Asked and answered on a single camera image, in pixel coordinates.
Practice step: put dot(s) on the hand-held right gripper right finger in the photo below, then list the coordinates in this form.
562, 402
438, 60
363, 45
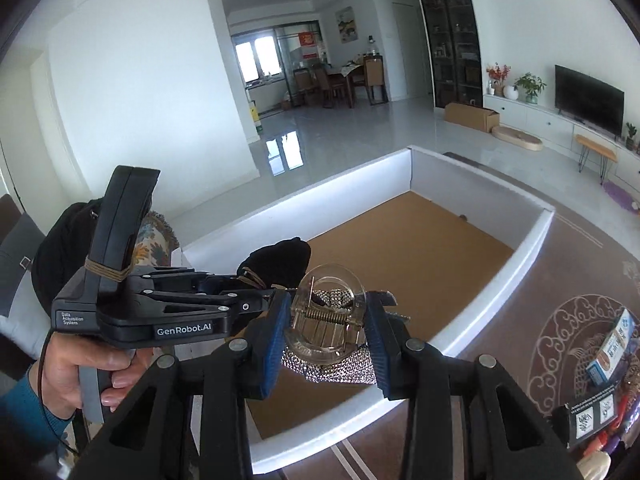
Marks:
378, 350

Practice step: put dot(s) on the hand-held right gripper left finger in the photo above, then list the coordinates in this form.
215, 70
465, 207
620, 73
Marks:
275, 345

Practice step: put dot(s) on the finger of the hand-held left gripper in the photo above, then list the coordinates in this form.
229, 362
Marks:
200, 278
200, 306

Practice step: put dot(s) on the silver rhinestone mesh pouch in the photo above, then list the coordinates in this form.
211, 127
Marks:
345, 367

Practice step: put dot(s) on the transparent hair claw clip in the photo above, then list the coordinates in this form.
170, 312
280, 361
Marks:
325, 317

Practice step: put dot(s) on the black fabric piece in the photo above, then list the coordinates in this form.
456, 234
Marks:
280, 260

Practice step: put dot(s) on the person's left forearm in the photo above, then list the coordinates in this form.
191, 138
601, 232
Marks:
25, 410

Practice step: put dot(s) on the person's left hand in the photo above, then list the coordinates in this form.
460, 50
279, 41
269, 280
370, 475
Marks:
60, 370

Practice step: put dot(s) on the floral cushion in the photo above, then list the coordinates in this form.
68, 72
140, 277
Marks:
155, 245

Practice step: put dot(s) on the black jacket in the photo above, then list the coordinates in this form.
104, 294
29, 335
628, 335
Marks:
60, 250

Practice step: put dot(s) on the grey sofa cushion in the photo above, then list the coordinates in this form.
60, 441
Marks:
20, 260

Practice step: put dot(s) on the wooden dining chair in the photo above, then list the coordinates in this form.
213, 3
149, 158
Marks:
305, 85
374, 75
327, 85

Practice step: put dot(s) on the black packet with white labels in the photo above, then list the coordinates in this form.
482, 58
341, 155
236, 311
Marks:
590, 417

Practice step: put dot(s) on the blue and white carton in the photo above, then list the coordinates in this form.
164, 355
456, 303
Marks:
612, 347

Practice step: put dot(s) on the brown cardboard carton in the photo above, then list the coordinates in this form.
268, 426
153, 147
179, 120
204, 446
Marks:
470, 116

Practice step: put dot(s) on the wooden dining table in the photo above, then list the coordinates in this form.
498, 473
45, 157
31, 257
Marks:
347, 74

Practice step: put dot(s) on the beige cat scratcher board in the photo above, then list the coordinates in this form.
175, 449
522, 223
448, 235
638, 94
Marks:
517, 137

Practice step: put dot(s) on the red door poster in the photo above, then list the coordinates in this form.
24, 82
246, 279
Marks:
308, 42

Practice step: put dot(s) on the white television cabinet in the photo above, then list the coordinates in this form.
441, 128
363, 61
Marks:
540, 120

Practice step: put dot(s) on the purple floor mat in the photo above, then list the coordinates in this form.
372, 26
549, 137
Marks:
622, 195

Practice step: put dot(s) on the white round vase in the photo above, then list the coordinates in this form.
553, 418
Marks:
511, 92

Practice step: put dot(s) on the wooden bench with metal legs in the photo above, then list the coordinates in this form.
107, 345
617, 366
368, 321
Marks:
595, 145

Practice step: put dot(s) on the red flower arrangement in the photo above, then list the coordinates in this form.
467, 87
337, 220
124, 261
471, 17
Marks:
496, 74

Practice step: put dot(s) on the green potted plant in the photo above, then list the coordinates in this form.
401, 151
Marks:
530, 82

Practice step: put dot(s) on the dark glass display cabinet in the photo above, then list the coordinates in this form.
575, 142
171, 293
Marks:
450, 35

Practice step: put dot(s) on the black television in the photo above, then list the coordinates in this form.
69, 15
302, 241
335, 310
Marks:
590, 97

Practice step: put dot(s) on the small potted plant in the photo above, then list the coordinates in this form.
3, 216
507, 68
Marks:
631, 132

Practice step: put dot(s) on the framed wall painting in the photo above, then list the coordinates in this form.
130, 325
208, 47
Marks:
346, 24

